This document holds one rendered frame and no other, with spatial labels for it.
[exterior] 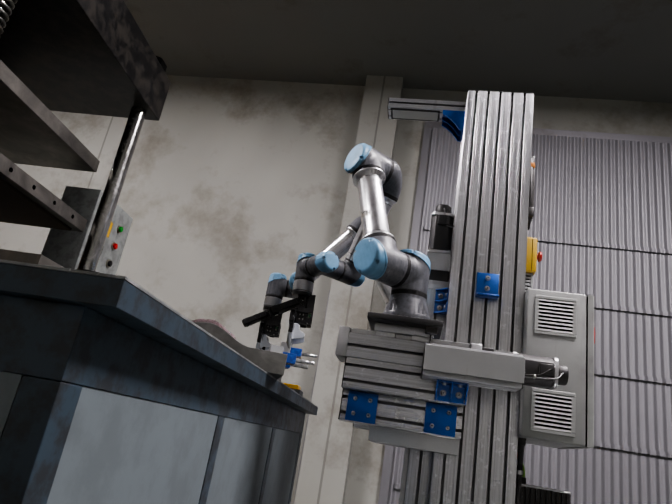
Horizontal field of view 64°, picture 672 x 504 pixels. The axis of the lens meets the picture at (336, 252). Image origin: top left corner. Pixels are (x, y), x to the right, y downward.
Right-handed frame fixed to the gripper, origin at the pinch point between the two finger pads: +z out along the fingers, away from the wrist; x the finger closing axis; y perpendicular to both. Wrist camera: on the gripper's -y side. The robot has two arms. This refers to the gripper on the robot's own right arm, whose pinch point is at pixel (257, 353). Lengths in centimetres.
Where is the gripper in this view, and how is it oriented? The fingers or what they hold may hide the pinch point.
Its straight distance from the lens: 231.6
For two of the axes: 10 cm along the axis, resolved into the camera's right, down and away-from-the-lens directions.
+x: -0.1, 3.3, 9.4
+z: -1.6, 9.3, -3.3
